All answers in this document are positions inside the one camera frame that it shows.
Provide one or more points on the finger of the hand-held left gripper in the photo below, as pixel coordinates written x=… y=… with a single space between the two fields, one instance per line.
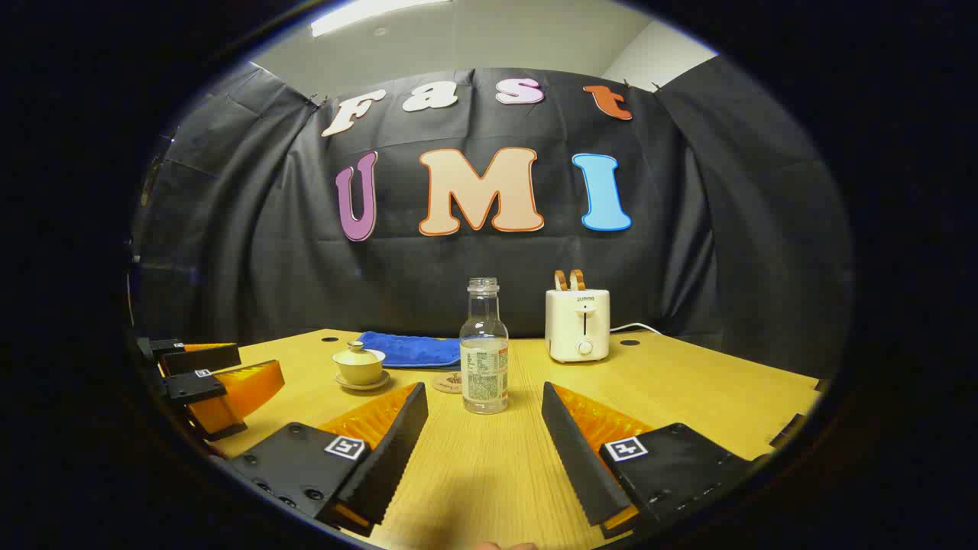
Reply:
x=202 y=359
x=195 y=386

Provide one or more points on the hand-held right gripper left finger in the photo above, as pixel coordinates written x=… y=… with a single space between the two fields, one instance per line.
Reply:
x=393 y=458

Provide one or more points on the toast bread slice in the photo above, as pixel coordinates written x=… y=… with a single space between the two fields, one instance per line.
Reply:
x=561 y=280
x=578 y=279

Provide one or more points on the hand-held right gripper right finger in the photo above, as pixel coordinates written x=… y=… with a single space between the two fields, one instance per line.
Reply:
x=581 y=466

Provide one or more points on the black backdrop cloth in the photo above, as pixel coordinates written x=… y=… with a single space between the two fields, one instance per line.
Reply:
x=458 y=267

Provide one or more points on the clear plastic water bottle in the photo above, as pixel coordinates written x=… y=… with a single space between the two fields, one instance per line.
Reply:
x=484 y=367

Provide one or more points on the blue folded towel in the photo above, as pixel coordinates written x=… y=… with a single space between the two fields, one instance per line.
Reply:
x=405 y=350

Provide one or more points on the cream saucer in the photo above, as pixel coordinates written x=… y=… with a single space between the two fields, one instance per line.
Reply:
x=378 y=383

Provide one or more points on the round wooden coaster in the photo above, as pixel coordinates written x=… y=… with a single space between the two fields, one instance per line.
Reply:
x=445 y=384

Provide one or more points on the cream toaster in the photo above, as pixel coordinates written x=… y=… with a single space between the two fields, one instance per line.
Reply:
x=565 y=328

